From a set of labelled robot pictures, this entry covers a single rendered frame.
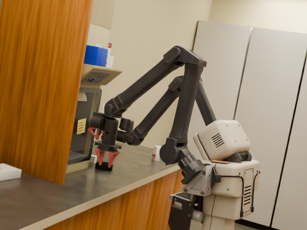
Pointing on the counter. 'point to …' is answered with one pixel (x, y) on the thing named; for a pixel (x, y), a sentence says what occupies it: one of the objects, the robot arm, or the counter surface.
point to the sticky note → (81, 126)
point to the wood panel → (40, 82)
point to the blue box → (95, 55)
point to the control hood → (87, 69)
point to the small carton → (109, 61)
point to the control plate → (95, 77)
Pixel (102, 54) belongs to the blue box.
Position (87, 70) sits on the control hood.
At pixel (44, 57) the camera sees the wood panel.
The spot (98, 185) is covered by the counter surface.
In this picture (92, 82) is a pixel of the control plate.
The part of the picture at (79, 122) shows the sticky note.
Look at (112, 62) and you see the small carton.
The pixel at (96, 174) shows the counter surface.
